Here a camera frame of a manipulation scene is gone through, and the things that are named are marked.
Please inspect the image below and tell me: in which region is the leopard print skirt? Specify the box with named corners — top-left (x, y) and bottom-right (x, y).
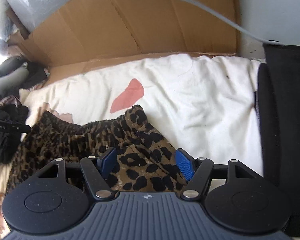
top-left (6, 105), bottom-right (187, 193)

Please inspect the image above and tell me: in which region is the black clothes pile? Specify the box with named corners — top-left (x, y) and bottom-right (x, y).
top-left (0, 61), bottom-right (49, 164)

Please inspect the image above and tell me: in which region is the cream bear print blanket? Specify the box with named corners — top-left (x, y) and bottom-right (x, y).
top-left (0, 54), bottom-right (263, 239)

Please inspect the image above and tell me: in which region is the folded black garment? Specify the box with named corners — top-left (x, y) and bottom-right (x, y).
top-left (256, 44), bottom-right (300, 237)

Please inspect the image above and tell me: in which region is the flattened brown cardboard box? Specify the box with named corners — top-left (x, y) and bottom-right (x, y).
top-left (17, 0), bottom-right (240, 82)

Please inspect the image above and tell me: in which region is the white power cable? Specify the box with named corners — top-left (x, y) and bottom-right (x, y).
top-left (86, 0), bottom-right (287, 46)

